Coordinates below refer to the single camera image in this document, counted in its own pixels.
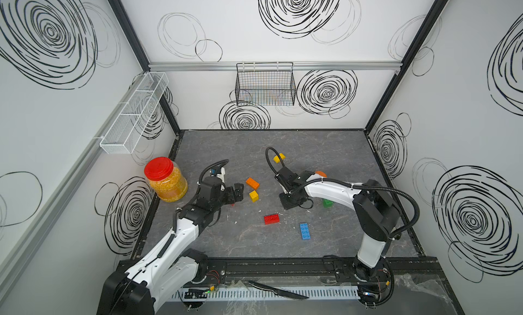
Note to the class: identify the red flat lego brick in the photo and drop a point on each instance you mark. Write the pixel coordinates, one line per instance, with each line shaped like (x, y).
(271, 219)

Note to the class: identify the light blue lego brick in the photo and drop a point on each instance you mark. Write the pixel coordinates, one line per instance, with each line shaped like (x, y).
(304, 231)

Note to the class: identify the yellow square lego brick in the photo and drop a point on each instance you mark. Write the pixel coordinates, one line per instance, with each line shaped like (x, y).
(254, 196)

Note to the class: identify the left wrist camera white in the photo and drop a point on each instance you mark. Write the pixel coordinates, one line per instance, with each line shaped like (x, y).
(221, 175)

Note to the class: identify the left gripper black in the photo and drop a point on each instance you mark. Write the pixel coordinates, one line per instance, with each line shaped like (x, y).
(238, 192)

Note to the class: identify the white wire shelf basket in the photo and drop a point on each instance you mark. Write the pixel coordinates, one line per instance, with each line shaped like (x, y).
(138, 108)

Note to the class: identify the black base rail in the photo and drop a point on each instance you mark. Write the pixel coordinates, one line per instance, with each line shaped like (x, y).
(219, 269)

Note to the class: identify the green tall lego brick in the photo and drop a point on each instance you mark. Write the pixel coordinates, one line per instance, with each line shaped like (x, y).
(327, 203)

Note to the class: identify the yellow curved lego brick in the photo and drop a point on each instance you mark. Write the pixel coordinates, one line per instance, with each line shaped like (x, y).
(279, 158)

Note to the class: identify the black wire basket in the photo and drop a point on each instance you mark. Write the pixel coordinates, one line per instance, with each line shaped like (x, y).
(265, 84)

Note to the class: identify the white slotted cable duct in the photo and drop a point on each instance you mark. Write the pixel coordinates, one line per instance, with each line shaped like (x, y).
(314, 293)

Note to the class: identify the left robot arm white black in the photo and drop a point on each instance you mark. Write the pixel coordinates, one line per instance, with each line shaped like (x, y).
(145, 286)

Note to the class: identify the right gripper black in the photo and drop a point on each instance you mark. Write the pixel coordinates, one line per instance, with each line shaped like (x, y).
(285, 205)

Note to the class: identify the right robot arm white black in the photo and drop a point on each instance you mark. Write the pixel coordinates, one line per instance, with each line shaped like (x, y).
(377, 213)

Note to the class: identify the plastic jar red lid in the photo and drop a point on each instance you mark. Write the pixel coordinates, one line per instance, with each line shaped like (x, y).
(166, 179)

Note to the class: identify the orange long lego brick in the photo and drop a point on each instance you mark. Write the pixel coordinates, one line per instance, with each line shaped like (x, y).
(252, 183)

